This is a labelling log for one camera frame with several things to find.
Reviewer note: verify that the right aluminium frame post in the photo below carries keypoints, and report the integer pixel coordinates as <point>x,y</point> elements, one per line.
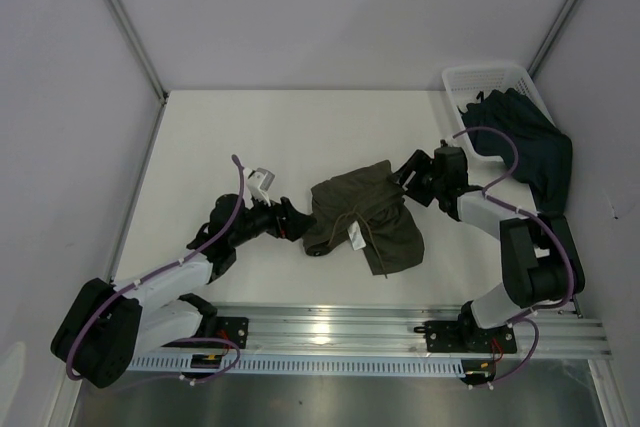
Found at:
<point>553,35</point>

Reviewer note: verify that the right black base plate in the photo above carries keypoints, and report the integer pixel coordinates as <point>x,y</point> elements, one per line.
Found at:
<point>454,337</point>

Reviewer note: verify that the olive green shorts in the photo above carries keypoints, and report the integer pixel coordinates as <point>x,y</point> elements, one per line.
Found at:
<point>367,202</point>

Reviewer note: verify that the aluminium mounting rail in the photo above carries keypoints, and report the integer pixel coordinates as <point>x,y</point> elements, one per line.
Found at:
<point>389,331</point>

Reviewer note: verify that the white perforated plastic basket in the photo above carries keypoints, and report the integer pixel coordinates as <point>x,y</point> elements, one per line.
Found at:
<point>464,84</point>

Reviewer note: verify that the dark teal shorts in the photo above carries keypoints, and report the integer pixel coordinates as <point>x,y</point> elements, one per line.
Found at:
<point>510,126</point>

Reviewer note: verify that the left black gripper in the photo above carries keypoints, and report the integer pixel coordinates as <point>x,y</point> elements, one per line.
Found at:
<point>285,221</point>

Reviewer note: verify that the aluminium frame post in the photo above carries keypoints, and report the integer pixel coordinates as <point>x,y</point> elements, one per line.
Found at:
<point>553,35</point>
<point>136,47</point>

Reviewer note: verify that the left aluminium frame post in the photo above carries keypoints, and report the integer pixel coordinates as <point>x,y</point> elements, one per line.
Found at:
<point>136,47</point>

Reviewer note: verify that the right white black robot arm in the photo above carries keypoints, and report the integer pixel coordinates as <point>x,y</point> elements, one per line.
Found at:
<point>540,267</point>

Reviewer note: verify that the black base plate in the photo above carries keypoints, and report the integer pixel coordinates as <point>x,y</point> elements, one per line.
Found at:
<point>235,329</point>
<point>454,337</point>

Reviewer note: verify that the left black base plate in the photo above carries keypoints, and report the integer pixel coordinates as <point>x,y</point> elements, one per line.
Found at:
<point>235,329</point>

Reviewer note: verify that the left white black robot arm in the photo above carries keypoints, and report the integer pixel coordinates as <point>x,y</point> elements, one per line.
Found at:
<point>110,324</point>

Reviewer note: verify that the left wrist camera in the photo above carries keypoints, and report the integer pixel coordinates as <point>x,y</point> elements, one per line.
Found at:
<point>258,182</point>

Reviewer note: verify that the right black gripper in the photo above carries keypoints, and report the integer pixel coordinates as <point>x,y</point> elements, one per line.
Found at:
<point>419,162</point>

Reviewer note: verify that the slotted grey cable duct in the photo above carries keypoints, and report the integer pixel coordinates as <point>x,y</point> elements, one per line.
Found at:
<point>412,366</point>

